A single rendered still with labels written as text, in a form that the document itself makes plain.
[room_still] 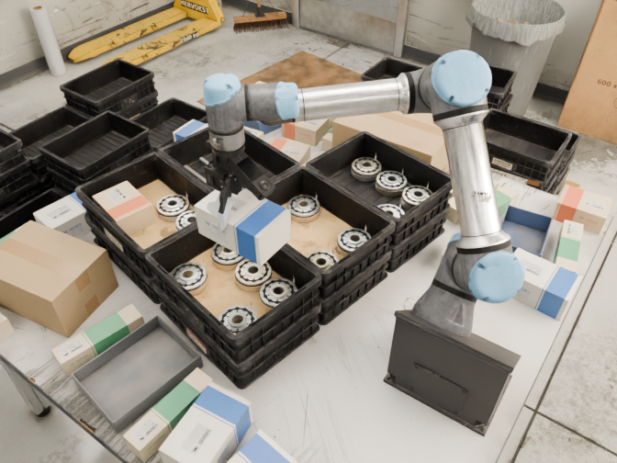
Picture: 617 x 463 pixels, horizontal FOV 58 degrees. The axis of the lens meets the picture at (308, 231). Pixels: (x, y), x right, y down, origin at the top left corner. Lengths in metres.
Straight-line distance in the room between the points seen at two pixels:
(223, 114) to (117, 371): 0.80
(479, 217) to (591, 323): 1.67
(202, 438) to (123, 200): 0.79
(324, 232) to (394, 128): 0.56
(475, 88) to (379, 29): 3.57
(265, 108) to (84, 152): 1.79
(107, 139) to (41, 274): 1.32
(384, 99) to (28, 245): 1.11
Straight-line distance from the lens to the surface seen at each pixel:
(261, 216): 1.32
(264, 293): 1.53
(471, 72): 1.22
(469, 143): 1.23
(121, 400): 1.59
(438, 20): 4.53
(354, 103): 1.32
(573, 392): 2.58
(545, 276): 1.80
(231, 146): 1.22
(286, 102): 1.17
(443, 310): 1.38
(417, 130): 2.10
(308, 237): 1.72
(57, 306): 1.67
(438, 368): 1.41
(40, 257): 1.79
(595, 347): 2.76
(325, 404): 1.51
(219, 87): 1.16
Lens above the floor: 2.01
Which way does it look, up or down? 43 degrees down
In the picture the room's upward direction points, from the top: straight up
